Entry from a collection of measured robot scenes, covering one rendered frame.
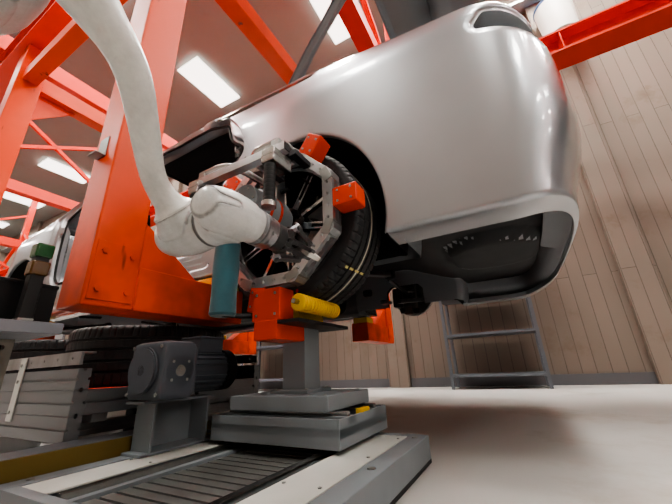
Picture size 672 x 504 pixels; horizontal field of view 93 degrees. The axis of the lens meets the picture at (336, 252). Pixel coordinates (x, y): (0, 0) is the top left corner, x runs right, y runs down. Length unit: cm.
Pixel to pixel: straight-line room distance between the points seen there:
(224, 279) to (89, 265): 43
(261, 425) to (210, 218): 70
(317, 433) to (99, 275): 85
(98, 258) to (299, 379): 78
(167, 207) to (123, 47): 31
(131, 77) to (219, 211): 28
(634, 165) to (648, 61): 154
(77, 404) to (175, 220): 77
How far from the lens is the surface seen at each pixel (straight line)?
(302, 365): 120
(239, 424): 121
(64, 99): 397
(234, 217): 71
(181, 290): 145
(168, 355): 115
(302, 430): 106
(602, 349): 489
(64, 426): 139
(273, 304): 110
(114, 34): 76
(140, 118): 77
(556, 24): 640
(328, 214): 108
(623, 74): 635
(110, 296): 130
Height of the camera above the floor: 30
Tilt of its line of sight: 20 degrees up
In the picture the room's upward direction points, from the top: 3 degrees counter-clockwise
